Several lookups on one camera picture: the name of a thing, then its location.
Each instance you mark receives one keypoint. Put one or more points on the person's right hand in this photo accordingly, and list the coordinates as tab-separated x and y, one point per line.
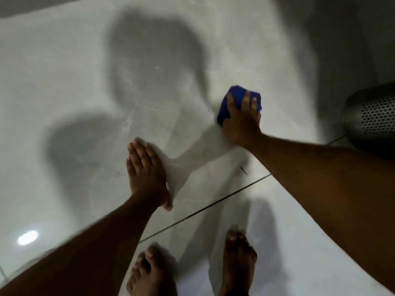
242	126

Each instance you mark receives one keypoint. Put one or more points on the person's left hand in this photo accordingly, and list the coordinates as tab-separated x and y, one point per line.
146	178

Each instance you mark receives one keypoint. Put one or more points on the person's left thumb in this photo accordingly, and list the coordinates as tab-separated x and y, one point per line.
167	202

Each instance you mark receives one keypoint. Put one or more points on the person's right middle finger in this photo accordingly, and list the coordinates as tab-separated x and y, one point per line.
254	105

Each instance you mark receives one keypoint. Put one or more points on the person's left little finger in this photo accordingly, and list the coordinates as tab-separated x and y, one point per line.
129	171

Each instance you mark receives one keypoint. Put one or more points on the person's left middle finger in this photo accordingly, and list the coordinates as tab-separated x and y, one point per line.
141	153

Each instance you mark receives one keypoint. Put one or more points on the person's right thumb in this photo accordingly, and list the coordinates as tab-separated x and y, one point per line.
230	104

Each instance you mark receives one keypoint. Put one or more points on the blue cleaning cloth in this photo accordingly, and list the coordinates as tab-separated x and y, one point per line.
235	97

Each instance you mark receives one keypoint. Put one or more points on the person's left forearm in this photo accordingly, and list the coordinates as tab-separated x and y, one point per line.
83	249

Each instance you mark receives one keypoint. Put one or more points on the person's right forearm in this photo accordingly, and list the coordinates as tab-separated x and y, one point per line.
333	194

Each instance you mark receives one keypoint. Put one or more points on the small blue thread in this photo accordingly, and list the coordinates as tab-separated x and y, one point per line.
244	170

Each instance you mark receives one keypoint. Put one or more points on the person's left foot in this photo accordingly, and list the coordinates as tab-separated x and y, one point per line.
151	274

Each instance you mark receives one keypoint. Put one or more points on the person's foot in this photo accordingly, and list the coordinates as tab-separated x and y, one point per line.
151	274
237	265

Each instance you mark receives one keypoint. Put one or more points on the person's right foot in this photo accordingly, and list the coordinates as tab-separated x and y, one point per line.
237	265

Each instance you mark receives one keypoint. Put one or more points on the perforated metal bin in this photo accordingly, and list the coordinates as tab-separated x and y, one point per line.
372	120

